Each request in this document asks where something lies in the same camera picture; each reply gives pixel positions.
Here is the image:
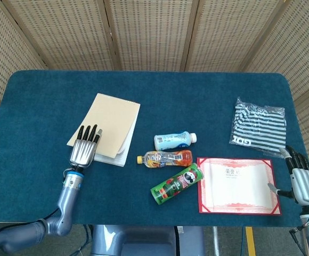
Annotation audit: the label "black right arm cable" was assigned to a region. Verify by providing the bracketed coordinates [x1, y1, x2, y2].
[289, 227, 308, 256]

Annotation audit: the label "green Pringles can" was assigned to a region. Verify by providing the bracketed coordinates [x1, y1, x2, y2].
[150, 163, 205, 205]

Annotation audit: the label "striped garment in plastic bag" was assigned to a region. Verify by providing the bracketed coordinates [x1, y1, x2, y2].
[229, 97, 288, 158]

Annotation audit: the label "orange tea bottle yellow cap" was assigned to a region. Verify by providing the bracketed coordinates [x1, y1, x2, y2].
[136, 149, 193, 168]

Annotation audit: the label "beige cover spiral notebook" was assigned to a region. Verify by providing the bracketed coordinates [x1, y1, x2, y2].
[66, 92, 141, 168]

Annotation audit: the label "red certificate folder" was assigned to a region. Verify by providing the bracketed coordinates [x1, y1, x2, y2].
[196, 157, 282, 215]

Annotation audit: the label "white table leg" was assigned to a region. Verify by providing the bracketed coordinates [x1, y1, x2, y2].
[212, 226, 221, 256]

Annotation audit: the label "blue table cloth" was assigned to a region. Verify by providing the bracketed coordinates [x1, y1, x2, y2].
[0, 69, 308, 228]

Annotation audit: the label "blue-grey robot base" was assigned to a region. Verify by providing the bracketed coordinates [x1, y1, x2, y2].
[90, 225, 206, 256]

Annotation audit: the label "yellow floor tape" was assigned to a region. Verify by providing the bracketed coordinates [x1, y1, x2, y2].
[245, 226, 256, 256]

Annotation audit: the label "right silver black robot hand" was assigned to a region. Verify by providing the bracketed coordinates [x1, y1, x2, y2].
[266, 145, 309, 206]

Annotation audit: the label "white blue drink bottle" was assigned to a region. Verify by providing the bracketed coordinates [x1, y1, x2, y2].
[153, 130, 198, 151]

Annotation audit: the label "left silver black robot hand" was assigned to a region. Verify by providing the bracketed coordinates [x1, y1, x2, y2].
[69, 124, 103, 169]

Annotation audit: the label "black cables under table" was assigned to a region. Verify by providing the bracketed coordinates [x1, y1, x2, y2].
[74, 225, 94, 256]

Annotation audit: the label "woven wooden screen panel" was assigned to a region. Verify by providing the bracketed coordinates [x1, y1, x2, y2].
[0, 0, 47, 107]
[1, 0, 120, 71]
[239, 0, 309, 185]
[183, 0, 287, 73]
[103, 0, 199, 72]

